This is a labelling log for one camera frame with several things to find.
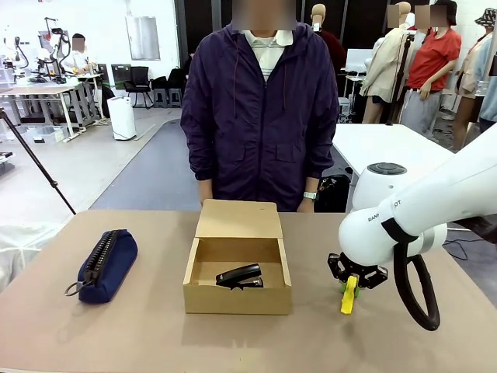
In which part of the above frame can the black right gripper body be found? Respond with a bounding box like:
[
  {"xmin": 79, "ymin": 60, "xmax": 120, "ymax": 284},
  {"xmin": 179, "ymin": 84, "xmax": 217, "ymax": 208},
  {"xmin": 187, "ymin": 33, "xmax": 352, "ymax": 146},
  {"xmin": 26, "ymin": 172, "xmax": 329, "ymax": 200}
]
[{"xmin": 346, "ymin": 260, "xmax": 376, "ymax": 279}]

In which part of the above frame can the purple sleeved right forearm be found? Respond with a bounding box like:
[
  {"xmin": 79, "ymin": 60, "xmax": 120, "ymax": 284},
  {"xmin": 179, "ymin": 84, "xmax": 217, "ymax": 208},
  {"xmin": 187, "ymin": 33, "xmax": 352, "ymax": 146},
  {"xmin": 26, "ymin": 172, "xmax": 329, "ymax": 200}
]
[{"xmin": 180, "ymin": 120, "xmax": 214, "ymax": 183}]

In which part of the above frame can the purple sleeved left forearm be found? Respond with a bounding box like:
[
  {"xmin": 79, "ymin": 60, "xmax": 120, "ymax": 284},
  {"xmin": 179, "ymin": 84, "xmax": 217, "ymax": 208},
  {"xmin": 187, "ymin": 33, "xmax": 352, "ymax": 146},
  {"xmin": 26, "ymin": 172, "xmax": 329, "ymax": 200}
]
[{"xmin": 305, "ymin": 124, "xmax": 336, "ymax": 193}]

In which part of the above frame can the open brown cardboard box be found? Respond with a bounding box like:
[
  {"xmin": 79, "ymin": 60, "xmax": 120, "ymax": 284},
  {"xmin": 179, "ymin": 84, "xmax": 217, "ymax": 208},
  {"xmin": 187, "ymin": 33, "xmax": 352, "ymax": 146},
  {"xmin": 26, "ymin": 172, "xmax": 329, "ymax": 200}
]
[{"xmin": 182, "ymin": 198, "xmax": 293, "ymax": 315}]

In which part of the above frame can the person's left hand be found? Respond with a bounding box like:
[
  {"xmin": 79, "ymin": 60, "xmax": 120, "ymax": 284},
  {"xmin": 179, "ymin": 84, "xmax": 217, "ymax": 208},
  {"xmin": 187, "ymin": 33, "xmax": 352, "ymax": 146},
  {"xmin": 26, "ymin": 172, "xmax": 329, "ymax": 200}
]
[{"xmin": 296, "ymin": 197, "xmax": 318, "ymax": 214}]

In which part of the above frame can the person's right hand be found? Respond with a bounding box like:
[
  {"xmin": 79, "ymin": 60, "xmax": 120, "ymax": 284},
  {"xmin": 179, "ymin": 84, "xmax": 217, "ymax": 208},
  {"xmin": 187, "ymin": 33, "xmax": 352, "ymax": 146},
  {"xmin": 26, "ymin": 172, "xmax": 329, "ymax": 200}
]
[{"xmin": 198, "ymin": 180, "xmax": 214, "ymax": 209}]

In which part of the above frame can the black bag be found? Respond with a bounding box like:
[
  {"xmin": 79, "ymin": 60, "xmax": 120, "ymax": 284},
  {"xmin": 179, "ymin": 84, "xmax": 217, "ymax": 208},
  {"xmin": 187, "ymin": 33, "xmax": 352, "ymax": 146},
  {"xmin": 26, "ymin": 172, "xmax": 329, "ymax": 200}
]
[{"xmin": 315, "ymin": 174, "xmax": 353, "ymax": 214}]

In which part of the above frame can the black stapler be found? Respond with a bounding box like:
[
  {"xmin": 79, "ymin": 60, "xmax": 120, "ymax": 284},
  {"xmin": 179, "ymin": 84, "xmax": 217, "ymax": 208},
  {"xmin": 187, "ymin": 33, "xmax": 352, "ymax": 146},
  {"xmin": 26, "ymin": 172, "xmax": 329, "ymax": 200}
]
[{"xmin": 215, "ymin": 263, "xmax": 266, "ymax": 291}]

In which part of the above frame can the person in purple jacket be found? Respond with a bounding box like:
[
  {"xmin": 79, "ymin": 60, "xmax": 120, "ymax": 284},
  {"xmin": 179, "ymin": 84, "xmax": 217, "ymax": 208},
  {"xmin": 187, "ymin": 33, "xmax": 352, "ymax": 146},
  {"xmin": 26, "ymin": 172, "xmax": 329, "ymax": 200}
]
[{"xmin": 180, "ymin": 0, "xmax": 336, "ymax": 214}]

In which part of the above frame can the mannequin in beige jacket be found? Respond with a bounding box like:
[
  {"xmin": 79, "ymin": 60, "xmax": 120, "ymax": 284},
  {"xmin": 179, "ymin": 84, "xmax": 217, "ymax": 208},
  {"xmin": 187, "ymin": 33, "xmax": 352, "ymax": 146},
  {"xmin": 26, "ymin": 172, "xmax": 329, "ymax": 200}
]
[{"xmin": 359, "ymin": 1, "xmax": 415, "ymax": 125}]

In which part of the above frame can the blue zippered pencil case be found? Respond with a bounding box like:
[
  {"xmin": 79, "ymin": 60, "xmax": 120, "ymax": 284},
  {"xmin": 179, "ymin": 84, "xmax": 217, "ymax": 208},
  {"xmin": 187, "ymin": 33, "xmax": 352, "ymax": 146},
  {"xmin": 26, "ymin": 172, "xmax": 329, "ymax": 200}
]
[{"xmin": 64, "ymin": 228, "xmax": 139, "ymax": 305}]

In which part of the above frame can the mannequin in red shirt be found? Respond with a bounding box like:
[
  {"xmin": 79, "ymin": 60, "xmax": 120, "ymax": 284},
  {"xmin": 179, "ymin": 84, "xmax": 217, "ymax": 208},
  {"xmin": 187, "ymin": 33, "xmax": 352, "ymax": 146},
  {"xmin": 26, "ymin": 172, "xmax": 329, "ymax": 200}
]
[{"xmin": 401, "ymin": 0, "xmax": 463, "ymax": 143}]

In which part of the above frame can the bare headed beige mannequin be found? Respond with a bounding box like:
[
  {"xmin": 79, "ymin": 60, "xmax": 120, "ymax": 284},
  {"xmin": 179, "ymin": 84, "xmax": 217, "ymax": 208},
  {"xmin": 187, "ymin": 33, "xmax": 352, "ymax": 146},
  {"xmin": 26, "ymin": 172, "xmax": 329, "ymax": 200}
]
[{"xmin": 310, "ymin": 3, "xmax": 348, "ymax": 75}]

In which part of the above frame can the white air purifier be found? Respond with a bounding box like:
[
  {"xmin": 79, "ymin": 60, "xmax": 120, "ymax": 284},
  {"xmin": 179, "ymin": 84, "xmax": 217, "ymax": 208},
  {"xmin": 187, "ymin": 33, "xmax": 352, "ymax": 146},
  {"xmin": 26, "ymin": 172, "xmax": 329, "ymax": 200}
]
[{"xmin": 106, "ymin": 96, "xmax": 137, "ymax": 141}]

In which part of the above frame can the black office chair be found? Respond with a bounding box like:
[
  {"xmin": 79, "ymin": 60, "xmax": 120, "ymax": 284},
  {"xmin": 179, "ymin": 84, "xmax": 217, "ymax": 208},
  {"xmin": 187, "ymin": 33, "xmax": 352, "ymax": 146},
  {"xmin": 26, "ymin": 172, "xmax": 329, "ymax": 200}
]
[{"xmin": 123, "ymin": 66, "xmax": 152, "ymax": 109}]

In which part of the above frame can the black tripod leg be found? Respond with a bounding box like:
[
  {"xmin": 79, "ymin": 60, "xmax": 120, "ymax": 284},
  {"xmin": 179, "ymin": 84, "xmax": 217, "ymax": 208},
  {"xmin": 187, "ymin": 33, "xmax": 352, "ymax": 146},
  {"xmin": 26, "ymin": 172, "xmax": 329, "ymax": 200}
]
[{"xmin": 0, "ymin": 107, "xmax": 78, "ymax": 216}]

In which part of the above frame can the white cloth cover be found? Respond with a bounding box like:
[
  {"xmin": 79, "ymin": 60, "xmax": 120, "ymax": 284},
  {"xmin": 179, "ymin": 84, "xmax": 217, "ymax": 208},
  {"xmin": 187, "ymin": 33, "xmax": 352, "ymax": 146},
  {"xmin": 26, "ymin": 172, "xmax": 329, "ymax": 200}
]
[{"xmin": 0, "ymin": 222, "xmax": 75, "ymax": 295}]

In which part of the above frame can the seated person in white shirt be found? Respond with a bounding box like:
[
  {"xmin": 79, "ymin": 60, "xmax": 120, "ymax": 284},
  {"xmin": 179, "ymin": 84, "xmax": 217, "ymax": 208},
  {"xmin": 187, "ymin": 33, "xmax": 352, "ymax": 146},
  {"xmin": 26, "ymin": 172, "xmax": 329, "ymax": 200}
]
[{"xmin": 61, "ymin": 33, "xmax": 92, "ymax": 75}]

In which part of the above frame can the white workbench table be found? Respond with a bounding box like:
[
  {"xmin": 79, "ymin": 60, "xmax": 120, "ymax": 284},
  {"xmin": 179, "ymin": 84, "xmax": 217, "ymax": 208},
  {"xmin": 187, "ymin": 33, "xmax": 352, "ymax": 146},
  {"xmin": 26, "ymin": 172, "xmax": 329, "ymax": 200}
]
[{"xmin": 0, "ymin": 84, "xmax": 79, "ymax": 138}]

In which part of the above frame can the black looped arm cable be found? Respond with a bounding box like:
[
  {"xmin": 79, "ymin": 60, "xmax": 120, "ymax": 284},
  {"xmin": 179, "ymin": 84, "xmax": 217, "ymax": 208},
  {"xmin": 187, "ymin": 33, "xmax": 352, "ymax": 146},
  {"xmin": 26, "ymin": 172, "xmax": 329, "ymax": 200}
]
[{"xmin": 381, "ymin": 218, "xmax": 442, "ymax": 332}]

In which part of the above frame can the black camera stand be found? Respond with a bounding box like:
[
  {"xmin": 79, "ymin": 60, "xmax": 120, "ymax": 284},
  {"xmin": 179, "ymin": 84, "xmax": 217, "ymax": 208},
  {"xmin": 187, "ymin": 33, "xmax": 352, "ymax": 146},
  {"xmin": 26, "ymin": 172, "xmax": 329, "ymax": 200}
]
[{"xmin": 385, "ymin": 32, "xmax": 415, "ymax": 127}]

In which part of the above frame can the grey wall panel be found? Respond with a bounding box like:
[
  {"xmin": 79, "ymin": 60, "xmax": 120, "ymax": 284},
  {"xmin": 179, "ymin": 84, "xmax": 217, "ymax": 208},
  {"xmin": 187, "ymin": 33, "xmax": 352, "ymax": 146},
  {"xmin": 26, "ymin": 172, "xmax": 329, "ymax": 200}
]
[{"xmin": 124, "ymin": 16, "xmax": 162, "ymax": 61}]

